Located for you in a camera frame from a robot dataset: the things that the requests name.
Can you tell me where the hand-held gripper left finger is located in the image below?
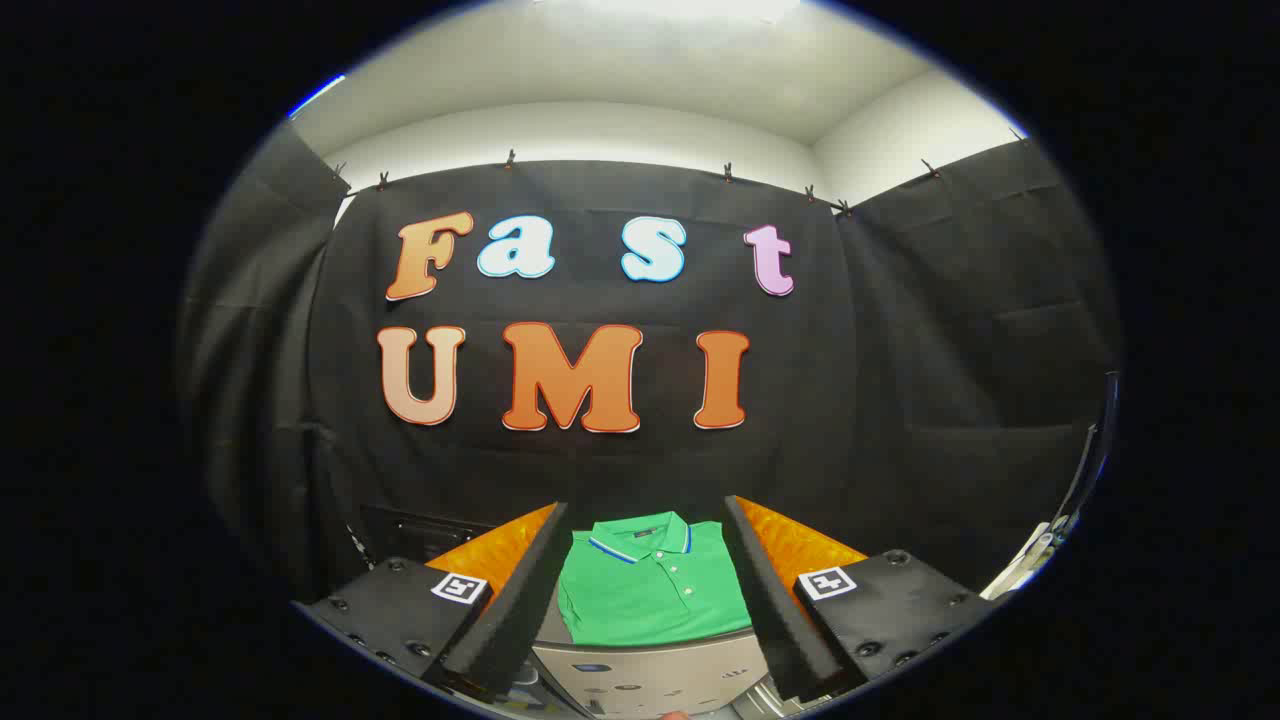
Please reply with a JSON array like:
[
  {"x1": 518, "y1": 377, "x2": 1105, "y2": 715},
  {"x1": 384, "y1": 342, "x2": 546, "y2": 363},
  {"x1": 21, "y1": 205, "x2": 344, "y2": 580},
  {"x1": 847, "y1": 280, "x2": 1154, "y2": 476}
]
[{"x1": 295, "y1": 503, "x2": 571, "y2": 701}]

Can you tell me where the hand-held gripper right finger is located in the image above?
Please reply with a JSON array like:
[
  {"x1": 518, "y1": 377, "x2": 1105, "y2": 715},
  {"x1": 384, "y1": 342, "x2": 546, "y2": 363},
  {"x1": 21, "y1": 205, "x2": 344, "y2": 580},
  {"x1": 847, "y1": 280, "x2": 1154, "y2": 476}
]
[{"x1": 724, "y1": 495, "x2": 1001, "y2": 703}]

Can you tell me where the green polo shirt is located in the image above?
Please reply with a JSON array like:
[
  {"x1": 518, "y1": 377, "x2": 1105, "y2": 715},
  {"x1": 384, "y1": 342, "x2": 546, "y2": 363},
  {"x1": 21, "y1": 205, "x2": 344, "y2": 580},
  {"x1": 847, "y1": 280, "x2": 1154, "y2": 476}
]
[{"x1": 556, "y1": 511, "x2": 753, "y2": 647}]

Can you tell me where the black backdrop cloth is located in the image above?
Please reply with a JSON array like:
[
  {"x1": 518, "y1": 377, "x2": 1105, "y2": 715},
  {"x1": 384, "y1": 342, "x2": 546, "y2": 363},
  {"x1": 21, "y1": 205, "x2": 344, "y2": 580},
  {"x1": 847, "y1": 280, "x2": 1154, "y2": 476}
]
[{"x1": 178, "y1": 120, "x2": 1121, "y2": 641}]

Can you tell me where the thin grey pole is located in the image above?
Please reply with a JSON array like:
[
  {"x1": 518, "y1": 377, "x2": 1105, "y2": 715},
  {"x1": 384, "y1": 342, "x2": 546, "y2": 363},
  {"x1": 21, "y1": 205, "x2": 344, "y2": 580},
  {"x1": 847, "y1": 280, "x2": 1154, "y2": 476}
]
[{"x1": 1050, "y1": 425, "x2": 1099, "y2": 531}]

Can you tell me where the row of small cloth clips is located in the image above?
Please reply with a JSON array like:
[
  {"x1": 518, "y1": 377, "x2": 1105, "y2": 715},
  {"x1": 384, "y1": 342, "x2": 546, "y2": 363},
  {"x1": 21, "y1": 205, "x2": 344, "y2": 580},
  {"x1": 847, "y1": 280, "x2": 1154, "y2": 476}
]
[{"x1": 330, "y1": 148, "x2": 941, "y2": 216}]

